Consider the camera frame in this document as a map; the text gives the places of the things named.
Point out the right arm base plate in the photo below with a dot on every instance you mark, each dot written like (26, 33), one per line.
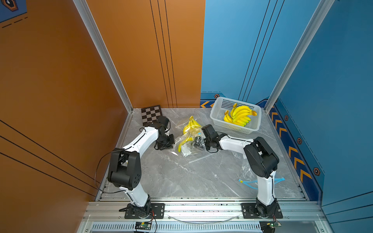
(258, 210)

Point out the green circuit board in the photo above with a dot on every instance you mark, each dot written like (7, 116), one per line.
(143, 226)
(269, 227)

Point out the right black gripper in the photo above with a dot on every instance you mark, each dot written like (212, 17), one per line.
(207, 148)

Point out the left green circuit board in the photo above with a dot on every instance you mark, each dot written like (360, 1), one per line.
(143, 226)

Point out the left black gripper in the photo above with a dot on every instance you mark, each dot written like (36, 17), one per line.
(170, 145)

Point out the aluminium front rail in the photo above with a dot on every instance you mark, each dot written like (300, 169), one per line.
(205, 210)

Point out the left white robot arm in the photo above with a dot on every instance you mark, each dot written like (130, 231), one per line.
(125, 165)

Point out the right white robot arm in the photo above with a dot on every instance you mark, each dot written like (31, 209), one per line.
(263, 162)

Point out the right green circuit board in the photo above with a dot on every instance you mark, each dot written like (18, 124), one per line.
(269, 227)

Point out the yellow banana bunch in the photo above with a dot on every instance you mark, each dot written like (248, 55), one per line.
(233, 110)

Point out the white plastic basket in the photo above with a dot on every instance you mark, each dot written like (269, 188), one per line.
(222, 104)

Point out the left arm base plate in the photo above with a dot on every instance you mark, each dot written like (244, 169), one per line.
(150, 210)

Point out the brown checkered chessboard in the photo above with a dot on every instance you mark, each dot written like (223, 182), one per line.
(150, 114)

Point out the clear zip-top bag blue seal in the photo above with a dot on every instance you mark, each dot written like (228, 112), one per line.
(253, 183)

